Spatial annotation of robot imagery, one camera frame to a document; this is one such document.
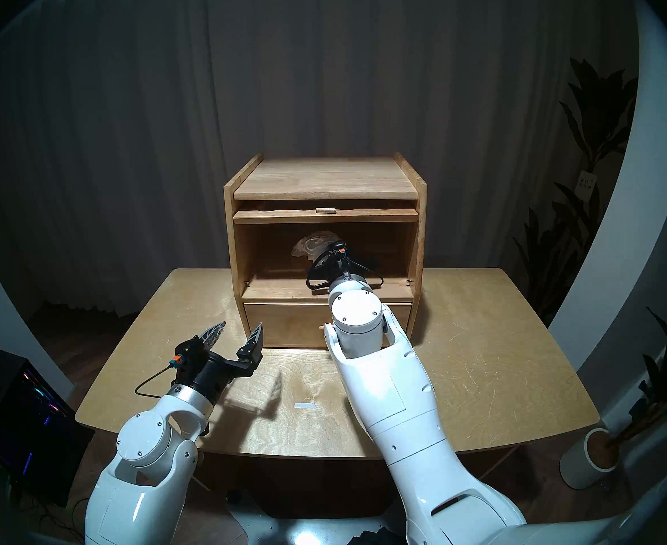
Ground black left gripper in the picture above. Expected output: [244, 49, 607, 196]
[186, 321, 264, 405]

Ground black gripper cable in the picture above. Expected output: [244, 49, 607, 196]
[135, 363, 176, 400]
[306, 248, 385, 292]

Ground pleated curtain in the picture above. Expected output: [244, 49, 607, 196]
[0, 0, 641, 323]

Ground wooden drawer with knob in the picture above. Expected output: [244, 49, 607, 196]
[243, 303, 412, 349]

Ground white pants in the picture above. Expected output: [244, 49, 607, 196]
[291, 230, 343, 261]

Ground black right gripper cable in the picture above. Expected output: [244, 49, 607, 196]
[306, 248, 385, 292]

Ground tall dark leafy plant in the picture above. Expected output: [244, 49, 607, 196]
[512, 58, 641, 326]

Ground wooden cabinet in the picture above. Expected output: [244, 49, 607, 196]
[223, 151, 428, 350]

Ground black computer tower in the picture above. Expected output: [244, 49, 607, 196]
[0, 351, 95, 508]

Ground potted plant white pot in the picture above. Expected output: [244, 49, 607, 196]
[559, 294, 667, 491]

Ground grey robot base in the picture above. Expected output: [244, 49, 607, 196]
[226, 487, 408, 545]

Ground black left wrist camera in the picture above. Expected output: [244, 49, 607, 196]
[172, 345, 198, 374]

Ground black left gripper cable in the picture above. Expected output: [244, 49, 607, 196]
[135, 363, 176, 400]

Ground wooden door ribbed glass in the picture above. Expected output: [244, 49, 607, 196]
[233, 207, 419, 225]

